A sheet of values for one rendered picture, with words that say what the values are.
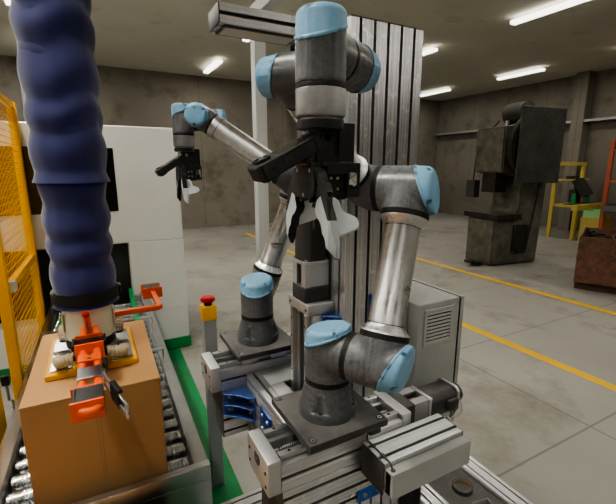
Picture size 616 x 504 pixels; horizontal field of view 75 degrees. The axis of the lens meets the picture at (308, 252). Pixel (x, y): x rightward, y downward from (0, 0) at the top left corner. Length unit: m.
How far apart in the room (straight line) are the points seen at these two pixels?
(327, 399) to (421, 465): 0.28
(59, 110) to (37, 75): 0.11
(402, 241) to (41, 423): 1.21
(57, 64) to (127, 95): 9.73
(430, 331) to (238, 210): 10.62
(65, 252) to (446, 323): 1.30
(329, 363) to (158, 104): 10.63
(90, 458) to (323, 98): 1.38
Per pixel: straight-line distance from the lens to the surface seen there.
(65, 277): 1.61
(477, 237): 7.58
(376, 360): 0.93
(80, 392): 1.19
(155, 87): 11.39
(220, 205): 11.59
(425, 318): 1.33
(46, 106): 1.56
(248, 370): 1.47
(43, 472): 1.65
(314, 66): 0.61
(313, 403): 1.04
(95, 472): 1.67
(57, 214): 1.58
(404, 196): 0.96
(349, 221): 0.59
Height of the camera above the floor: 1.65
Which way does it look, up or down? 12 degrees down
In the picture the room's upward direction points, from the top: straight up
